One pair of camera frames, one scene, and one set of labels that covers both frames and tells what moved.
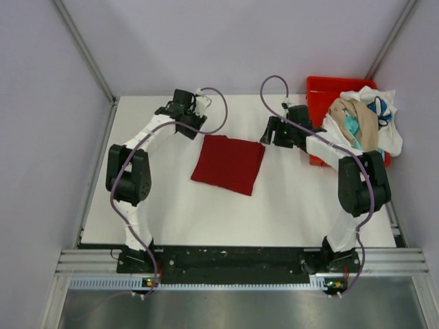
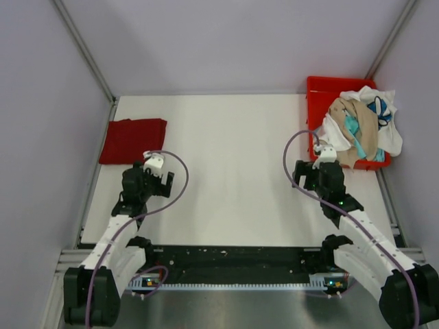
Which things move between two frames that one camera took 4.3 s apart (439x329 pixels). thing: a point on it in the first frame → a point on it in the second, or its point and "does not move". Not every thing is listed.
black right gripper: x=275 y=124 → x=304 y=168
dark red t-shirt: x=230 y=163 → x=126 y=140
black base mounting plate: x=237 y=264 does not move
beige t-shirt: x=368 y=119 does not move
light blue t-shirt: x=354 y=126 does not move
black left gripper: x=198 y=120 → x=162 y=190
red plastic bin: x=321 y=92 does not move
